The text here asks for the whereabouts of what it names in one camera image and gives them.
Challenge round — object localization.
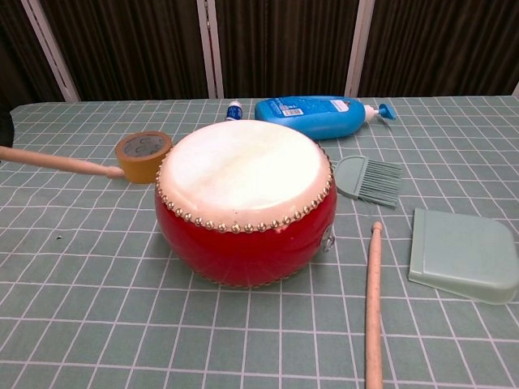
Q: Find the blue pump bottle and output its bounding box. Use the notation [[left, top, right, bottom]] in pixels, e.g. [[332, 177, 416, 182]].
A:
[[254, 96, 397, 141]]

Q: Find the wooden drumstick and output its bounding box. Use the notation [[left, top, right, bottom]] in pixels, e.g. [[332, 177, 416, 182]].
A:
[[0, 144, 126, 179], [364, 221, 384, 389]]

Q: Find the red drum with white skin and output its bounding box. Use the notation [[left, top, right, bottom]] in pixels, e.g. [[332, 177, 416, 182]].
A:
[[154, 119, 339, 289]]

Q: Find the white partition frame post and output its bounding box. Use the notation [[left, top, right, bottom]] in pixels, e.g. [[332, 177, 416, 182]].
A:
[[25, 0, 80, 102], [195, 0, 225, 100], [345, 0, 376, 99]]

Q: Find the brown packing tape roll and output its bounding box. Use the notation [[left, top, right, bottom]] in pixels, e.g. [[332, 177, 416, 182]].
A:
[[114, 131, 174, 185]]

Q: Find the green checked tablecloth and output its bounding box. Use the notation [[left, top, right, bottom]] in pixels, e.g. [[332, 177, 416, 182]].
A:
[[0, 95, 519, 389]]

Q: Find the pale green dustpan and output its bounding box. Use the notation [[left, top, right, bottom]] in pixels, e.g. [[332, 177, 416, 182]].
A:
[[407, 207, 519, 306]]

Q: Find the pale green hand brush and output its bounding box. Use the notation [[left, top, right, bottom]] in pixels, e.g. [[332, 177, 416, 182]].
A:
[[333, 156, 403, 210]]

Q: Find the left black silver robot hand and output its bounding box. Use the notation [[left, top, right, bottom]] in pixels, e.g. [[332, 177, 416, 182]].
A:
[[0, 93, 15, 149]]

